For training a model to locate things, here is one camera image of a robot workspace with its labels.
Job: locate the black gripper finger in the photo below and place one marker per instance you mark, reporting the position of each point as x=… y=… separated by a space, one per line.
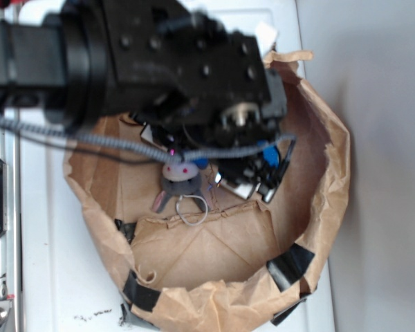
x=241 y=176
x=160 y=139

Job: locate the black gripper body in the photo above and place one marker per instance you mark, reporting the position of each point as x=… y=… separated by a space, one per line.
x=183 y=71

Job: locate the gray plush animal keychain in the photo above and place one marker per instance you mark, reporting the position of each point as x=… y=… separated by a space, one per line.
x=182 y=180

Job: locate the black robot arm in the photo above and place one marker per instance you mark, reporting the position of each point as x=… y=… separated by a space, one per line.
x=64 y=67

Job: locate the blue rectangular sponge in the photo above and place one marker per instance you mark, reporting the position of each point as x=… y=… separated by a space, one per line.
x=268 y=159

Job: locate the brown paper bag tray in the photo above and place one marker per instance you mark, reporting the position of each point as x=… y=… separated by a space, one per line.
x=246 y=261

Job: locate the aluminium frame rail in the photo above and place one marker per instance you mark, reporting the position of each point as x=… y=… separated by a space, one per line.
x=11 y=307

